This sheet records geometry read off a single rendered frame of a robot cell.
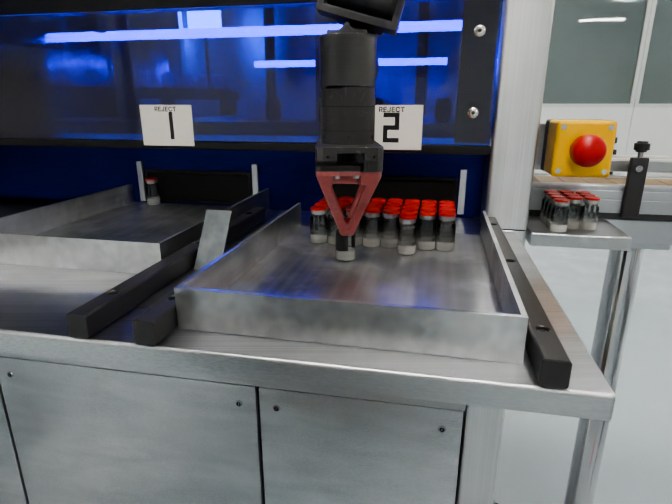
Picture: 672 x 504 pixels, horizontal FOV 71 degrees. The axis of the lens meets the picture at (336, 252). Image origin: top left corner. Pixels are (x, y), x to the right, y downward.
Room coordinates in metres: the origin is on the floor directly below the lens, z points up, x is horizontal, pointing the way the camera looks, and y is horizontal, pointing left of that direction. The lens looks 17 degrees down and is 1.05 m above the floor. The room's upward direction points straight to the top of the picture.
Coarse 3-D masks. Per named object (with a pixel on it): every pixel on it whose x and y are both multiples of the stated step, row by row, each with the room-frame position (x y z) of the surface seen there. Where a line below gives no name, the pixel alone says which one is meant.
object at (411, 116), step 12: (384, 108) 0.68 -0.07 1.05; (396, 108) 0.68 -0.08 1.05; (408, 108) 0.67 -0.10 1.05; (420, 108) 0.67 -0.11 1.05; (384, 120) 0.68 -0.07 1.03; (408, 120) 0.67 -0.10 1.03; (420, 120) 0.67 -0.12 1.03; (396, 132) 0.68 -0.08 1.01; (408, 132) 0.67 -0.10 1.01; (420, 132) 0.67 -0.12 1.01; (384, 144) 0.68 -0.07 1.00; (396, 144) 0.68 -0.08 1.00; (408, 144) 0.67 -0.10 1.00; (420, 144) 0.67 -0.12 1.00
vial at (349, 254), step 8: (336, 232) 0.51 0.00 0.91; (336, 240) 0.51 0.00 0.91; (344, 240) 0.51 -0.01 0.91; (352, 240) 0.51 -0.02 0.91; (336, 248) 0.51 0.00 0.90; (344, 248) 0.50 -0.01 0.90; (352, 248) 0.51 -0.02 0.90; (336, 256) 0.51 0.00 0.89; (344, 256) 0.50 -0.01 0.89; (352, 256) 0.51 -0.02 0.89
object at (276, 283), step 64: (256, 256) 0.50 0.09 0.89; (320, 256) 0.52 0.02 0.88; (384, 256) 0.52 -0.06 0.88; (448, 256) 0.52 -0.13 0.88; (192, 320) 0.34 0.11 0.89; (256, 320) 0.33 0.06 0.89; (320, 320) 0.32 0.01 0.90; (384, 320) 0.31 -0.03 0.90; (448, 320) 0.30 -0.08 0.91; (512, 320) 0.29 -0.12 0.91
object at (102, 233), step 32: (96, 192) 0.76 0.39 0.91; (128, 192) 0.83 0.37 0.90; (0, 224) 0.58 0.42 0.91; (32, 224) 0.62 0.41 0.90; (64, 224) 0.68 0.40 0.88; (96, 224) 0.68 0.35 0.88; (128, 224) 0.68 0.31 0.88; (160, 224) 0.68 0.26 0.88; (192, 224) 0.68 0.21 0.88; (0, 256) 0.50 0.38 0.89; (32, 256) 0.50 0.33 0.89; (64, 256) 0.49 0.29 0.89; (96, 256) 0.48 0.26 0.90; (128, 256) 0.47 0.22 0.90; (160, 256) 0.47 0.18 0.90
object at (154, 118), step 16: (144, 112) 0.75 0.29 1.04; (160, 112) 0.75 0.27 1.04; (176, 112) 0.74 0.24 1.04; (144, 128) 0.75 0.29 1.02; (160, 128) 0.75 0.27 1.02; (176, 128) 0.74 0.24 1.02; (192, 128) 0.74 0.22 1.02; (144, 144) 0.75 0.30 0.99; (160, 144) 0.75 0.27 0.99; (176, 144) 0.74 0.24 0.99; (192, 144) 0.74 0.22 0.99
